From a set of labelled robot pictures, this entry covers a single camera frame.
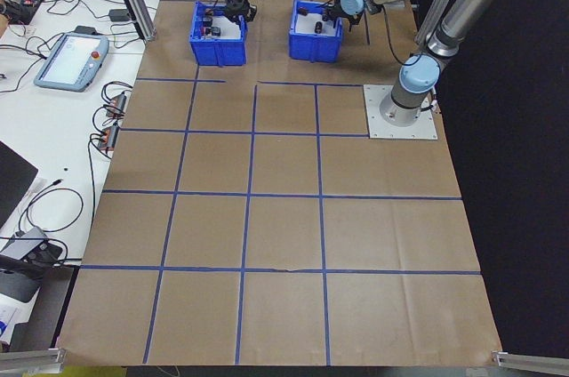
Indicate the blue bin with batteries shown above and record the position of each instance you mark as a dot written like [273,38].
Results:
[313,48]

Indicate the blue bin with small parts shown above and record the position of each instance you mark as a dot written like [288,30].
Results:
[218,52]

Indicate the dark cylindrical battery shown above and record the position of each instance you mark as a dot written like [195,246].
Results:
[318,26]
[303,9]

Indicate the grey box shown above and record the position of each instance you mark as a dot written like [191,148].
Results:
[15,288]

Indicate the white paper bin liner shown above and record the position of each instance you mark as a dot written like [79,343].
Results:
[306,25]
[229,30]

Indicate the grey black component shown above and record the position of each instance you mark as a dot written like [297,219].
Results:
[215,31]

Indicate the small black cube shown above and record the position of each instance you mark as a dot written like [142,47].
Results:
[206,20]

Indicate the small colourful component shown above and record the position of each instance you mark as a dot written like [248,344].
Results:
[205,30]

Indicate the black power adapter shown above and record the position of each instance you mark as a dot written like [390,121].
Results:
[119,16]

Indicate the black pendant connector block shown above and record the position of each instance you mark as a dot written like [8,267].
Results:
[86,30]

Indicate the grey blue teach pendant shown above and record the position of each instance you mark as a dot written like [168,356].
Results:
[73,61]

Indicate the red circuit board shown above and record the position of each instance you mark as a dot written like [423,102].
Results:
[30,0]

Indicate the grey usb hub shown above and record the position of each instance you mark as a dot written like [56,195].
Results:
[24,239]

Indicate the aluminium corner profile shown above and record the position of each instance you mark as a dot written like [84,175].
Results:
[529,359]
[33,359]

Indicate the white square base plate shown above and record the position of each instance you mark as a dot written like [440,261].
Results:
[378,125]

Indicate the black frame cover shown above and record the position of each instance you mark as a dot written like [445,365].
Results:
[511,172]

